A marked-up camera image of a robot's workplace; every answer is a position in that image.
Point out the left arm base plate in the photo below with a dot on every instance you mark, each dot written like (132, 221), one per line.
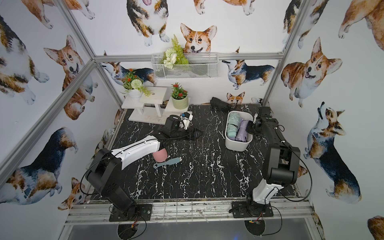
(135, 213)

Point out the lilac umbrella front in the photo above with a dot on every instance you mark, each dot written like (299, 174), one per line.
(242, 131)

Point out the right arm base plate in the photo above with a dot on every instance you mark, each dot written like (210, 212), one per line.
(250, 210)

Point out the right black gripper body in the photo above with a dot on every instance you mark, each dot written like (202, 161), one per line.
(251, 127)

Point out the white pot mixed flowers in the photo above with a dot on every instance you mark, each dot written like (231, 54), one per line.
(134, 83)

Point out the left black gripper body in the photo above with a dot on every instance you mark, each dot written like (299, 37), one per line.
(188, 132)

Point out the black umbrella back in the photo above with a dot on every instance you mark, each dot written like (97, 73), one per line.
(220, 105)

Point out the white wooden step shelf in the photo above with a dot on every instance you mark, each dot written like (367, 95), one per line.
(148, 109)

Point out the white plastic storage box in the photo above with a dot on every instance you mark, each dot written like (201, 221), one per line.
(233, 144)

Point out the fern and white flowers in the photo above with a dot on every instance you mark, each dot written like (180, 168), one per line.
(174, 55)

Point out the mint green umbrella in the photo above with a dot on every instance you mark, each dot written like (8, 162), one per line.
(234, 122)

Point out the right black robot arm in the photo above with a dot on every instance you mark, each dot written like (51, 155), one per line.
(281, 164)

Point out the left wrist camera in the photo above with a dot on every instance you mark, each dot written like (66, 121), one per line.
(186, 118)

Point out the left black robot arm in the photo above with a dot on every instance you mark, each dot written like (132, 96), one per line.
(105, 170)

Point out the white wire wall basket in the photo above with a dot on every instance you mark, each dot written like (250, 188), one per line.
(199, 66)

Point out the green pot red flowers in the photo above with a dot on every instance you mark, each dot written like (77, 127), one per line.
(179, 97)

